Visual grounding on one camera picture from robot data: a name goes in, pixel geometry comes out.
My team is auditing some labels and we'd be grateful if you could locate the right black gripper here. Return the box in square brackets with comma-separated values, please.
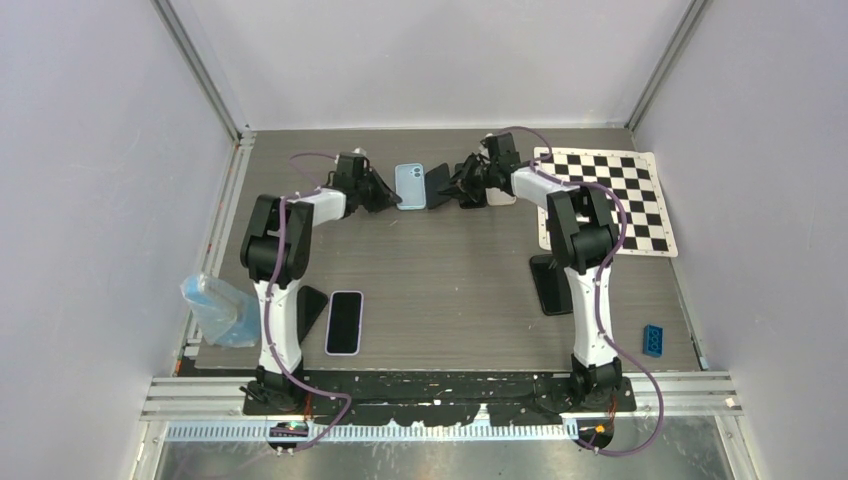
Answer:
[438, 154, 497, 204]

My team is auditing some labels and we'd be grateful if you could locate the black smartphone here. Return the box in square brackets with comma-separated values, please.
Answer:
[451, 163, 470, 183]

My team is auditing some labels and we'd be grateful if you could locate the beige phone case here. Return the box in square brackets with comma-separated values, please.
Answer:
[486, 188, 517, 206]

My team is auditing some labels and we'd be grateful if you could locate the light-blue phone case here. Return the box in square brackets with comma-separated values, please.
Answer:
[394, 163, 426, 211]

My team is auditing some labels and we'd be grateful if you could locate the phone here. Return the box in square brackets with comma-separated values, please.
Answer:
[424, 163, 452, 210]
[324, 290, 364, 356]
[529, 255, 573, 316]

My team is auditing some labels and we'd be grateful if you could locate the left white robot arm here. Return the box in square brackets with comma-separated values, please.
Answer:
[240, 149, 400, 414]

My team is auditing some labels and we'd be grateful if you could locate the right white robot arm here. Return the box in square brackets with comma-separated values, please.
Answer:
[439, 130, 627, 411]

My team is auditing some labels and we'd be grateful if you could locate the black phone bare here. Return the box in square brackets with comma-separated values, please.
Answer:
[296, 285, 329, 344]

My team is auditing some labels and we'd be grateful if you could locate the phone in black case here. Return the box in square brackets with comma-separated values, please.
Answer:
[529, 255, 573, 316]

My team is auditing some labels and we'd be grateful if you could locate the checkerboard calibration mat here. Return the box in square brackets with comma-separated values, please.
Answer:
[533, 146, 678, 258]

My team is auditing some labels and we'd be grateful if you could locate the blue toy brick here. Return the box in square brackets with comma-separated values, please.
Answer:
[642, 324, 664, 358]

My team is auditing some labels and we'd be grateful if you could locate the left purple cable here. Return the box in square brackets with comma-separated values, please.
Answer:
[263, 151, 354, 453]

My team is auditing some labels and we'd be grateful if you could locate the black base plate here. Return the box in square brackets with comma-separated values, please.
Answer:
[241, 370, 636, 427]

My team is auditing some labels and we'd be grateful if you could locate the aluminium front rail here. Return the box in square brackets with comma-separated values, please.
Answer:
[141, 372, 743, 444]

